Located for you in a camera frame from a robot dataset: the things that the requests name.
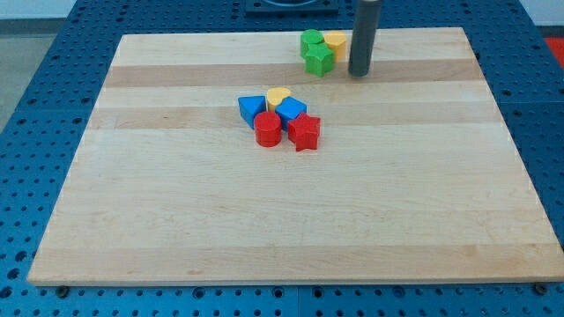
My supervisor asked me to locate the light wooden board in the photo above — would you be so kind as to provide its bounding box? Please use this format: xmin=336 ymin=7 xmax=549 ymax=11
xmin=27 ymin=27 xmax=563 ymax=286

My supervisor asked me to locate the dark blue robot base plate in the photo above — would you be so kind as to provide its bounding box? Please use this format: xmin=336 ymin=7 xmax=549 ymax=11
xmin=242 ymin=0 xmax=339 ymax=15

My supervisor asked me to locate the blue triangle block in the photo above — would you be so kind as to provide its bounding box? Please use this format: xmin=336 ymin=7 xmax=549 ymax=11
xmin=238 ymin=96 xmax=266 ymax=129

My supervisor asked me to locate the red cylinder block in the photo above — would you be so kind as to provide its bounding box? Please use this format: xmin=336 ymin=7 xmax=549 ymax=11
xmin=254 ymin=111 xmax=281 ymax=147

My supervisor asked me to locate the yellow hexagon block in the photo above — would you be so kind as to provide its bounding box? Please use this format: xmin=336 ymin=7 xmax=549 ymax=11
xmin=323 ymin=30 xmax=347 ymax=62

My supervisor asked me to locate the red star block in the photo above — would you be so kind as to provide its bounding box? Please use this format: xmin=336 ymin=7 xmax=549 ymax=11
xmin=287 ymin=112 xmax=321 ymax=151

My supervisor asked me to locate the yellow heart block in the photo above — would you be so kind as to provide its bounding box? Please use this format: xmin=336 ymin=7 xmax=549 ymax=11
xmin=266 ymin=87 xmax=292 ymax=112

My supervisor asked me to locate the blue cube block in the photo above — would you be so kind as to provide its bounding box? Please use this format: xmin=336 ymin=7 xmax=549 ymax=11
xmin=275 ymin=97 xmax=308 ymax=130

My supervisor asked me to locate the green cylinder block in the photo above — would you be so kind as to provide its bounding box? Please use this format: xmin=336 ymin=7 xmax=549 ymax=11
xmin=300 ymin=29 xmax=324 ymax=58

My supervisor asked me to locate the green star block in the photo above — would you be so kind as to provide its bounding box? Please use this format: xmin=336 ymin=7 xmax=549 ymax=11
xmin=303 ymin=43 xmax=334 ymax=77

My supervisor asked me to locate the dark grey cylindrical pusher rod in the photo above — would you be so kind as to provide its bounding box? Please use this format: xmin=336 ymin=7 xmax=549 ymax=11
xmin=348 ymin=0 xmax=382 ymax=77

